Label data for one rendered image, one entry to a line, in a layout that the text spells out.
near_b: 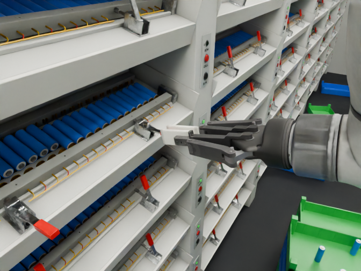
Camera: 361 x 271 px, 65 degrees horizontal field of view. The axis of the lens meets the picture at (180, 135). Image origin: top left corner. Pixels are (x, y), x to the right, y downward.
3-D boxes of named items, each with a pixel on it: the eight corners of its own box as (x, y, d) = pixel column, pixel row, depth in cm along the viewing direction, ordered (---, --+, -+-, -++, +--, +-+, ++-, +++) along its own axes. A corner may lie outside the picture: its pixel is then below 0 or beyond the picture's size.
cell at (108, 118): (93, 108, 60) (116, 123, 58) (86, 112, 58) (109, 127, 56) (93, 101, 58) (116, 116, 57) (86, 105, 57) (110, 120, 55)
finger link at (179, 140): (202, 144, 49) (193, 152, 47) (178, 142, 52) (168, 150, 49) (200, 136, 48) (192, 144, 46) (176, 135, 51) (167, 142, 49)
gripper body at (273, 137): (289, 182, 39) (228, 172, 44) (302, 152, 45) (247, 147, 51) (286, 134, 36) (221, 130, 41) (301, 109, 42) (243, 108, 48)
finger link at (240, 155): (267, 151, 43) (258, 170, 39) (234, 149, 46) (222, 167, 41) (265, 137, 42) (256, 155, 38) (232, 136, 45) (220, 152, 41)
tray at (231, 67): (272, 58, 122) (287, 26, 113) (206, 111, 78) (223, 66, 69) (231, 39, 128) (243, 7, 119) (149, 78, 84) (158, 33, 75)
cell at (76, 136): (60, 125, 54) (84, 142, 52) (52, 129, 52) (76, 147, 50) (60, 117, 53) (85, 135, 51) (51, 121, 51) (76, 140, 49)
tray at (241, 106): (265, 100, 132) (278, 75, 123) (203, 168, 88) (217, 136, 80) (228, 81, 138) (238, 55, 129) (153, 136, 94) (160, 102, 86)
